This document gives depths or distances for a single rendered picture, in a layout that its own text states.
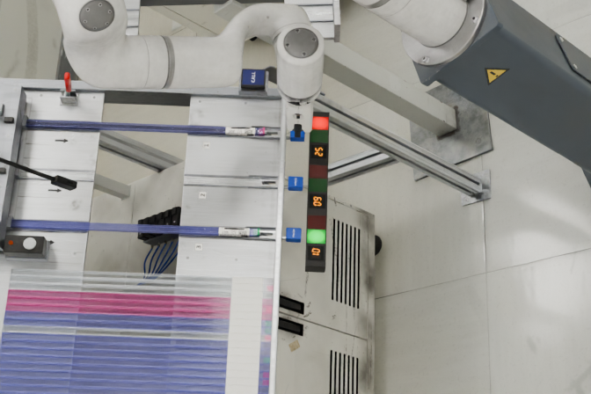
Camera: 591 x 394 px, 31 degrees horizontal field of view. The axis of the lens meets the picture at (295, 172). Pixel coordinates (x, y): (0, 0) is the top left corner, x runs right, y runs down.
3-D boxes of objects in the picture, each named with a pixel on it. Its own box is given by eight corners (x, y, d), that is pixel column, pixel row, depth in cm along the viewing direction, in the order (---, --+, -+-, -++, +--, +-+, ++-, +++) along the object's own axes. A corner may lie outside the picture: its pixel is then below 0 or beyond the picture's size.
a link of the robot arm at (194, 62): (140, 20, 190) (294, 23, 204) (156, 98, 184) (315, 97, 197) (154, -10, 183) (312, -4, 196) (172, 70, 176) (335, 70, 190)
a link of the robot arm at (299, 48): (271, 60, 201) (282, 103, 197) (270, 22, 189) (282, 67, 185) (315, 50, 202) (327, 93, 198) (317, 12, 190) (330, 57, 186)
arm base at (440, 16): (468, -48, 202) (405, -93, 190) (500, 23, 191) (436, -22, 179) (393, 15, 211) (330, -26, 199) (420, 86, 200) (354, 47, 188)
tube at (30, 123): (265, 130, 221) (265, 127, 220) (265, 136, 221) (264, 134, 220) (18, 120, 221) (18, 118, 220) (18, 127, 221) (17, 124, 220)
